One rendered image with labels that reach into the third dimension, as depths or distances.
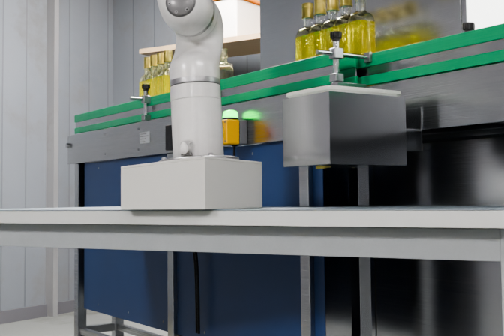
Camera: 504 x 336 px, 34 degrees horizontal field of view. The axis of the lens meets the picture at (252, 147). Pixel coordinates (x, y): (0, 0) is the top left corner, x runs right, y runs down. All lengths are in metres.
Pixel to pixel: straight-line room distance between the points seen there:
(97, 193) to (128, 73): 2.93
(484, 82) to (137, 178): 0.79
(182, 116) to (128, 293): 1.31
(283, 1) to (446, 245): 1.38
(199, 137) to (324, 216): 0.39
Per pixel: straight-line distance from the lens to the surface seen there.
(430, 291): 2.21
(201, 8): 1.90
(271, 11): 2.82
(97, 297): 3.36
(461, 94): 1.85
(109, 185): 3.22
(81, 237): 2.09
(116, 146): 3.12
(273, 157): 2.25
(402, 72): 2.01
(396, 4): 2.29
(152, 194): 1.84
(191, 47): 2.00
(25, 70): 5.66
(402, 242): 1.63
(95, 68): 6.15
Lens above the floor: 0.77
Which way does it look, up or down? 4 degrees up
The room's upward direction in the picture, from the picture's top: 1 degrees counter-clockwise
